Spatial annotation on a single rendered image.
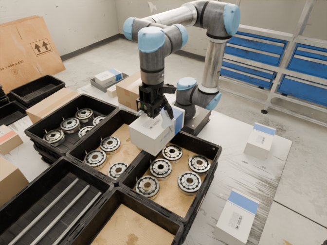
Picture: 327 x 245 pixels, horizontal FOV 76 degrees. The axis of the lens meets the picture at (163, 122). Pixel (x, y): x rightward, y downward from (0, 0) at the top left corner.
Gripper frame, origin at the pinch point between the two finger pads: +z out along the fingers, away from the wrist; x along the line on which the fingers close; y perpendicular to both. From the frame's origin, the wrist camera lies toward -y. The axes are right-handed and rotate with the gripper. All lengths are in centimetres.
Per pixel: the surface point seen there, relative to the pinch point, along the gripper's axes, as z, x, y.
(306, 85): 63, 50, -193
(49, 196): 28, -29, 39
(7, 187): 26, -46, 48
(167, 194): 27.8, 11.7, 9.9
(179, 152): 24.9, 4.7, -10.3
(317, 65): 41, 50, -194
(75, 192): 27.9, -21.3, 32.1
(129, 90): 25, -53, -38
